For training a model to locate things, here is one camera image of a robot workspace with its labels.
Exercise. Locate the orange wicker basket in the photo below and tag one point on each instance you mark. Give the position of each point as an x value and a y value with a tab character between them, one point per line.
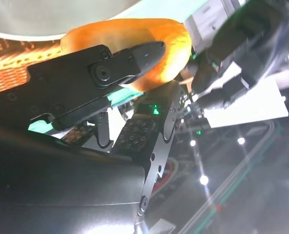
7	70

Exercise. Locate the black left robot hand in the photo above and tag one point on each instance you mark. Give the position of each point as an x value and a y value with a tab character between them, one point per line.
252	36

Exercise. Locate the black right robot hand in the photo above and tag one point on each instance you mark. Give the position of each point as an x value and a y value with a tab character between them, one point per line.
61	170

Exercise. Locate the round orange-striped bread bun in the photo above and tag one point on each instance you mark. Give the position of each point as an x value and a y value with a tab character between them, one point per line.
173	53

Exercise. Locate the grey-green bowl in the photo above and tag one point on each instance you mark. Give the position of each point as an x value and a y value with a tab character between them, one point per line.
49	17

